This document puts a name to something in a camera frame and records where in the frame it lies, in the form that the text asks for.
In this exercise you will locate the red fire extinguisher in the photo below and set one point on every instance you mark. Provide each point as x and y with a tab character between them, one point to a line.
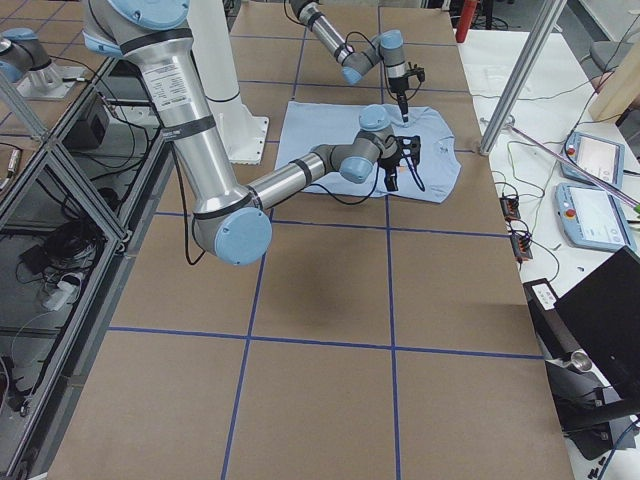
465	20

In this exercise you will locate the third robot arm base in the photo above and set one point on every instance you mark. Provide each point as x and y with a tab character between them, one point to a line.
26	64

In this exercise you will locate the blue teach pendant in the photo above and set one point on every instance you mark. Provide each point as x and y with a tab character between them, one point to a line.
600	157
592	219

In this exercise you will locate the lower blue teach pendant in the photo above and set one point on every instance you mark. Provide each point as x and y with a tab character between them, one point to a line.
592	219

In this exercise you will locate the black box with white label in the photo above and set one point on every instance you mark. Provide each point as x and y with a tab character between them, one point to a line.
541	292

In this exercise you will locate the reacher grabber stick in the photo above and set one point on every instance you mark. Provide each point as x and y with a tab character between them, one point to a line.
607	187

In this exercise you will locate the light blue t-shirt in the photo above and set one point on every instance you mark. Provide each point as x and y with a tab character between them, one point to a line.
308	125

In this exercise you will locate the upper blue teach pendant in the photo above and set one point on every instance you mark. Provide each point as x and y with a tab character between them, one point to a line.
600	157

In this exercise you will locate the orange black connector board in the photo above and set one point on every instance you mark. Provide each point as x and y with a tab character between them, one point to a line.
510	208

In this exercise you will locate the aluminium frame cabinet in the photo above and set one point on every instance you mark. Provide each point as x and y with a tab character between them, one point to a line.
78	212

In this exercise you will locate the white power strip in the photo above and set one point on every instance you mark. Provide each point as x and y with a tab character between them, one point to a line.
60	295

